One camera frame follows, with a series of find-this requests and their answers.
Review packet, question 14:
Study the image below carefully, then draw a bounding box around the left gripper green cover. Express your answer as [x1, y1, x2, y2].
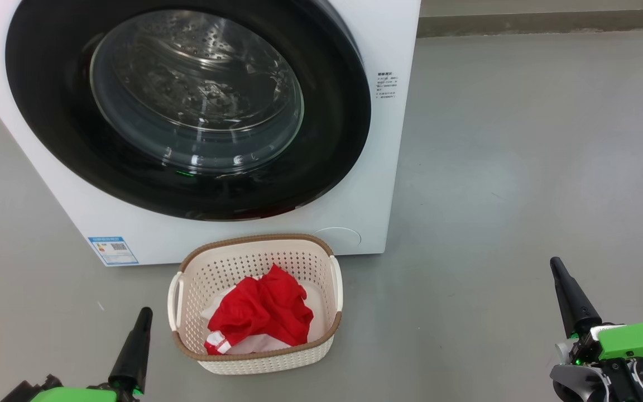
[30, 307, 154, 402]

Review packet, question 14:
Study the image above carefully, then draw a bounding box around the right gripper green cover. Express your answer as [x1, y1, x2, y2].
[549, 256, 643, 370]

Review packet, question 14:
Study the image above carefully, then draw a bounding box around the red garment with white stripes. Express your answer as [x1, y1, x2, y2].
[204, 274, 279, 356]

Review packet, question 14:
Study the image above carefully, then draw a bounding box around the black round glass washer door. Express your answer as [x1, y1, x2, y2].
[4, 0, 372, 222]

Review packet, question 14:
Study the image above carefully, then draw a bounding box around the cream perforated laundry basket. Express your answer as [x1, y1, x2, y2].
[167, 233, 344, 375]

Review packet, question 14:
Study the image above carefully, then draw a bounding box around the white front-load washing machine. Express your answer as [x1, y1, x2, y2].
[0, 0, 423, 267]

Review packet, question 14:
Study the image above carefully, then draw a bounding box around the blue energy label sticker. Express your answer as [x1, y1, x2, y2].
[88, 237, 139, 266]

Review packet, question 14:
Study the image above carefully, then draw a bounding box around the round filter cover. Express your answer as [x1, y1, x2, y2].
[313, 227, 362, 255]

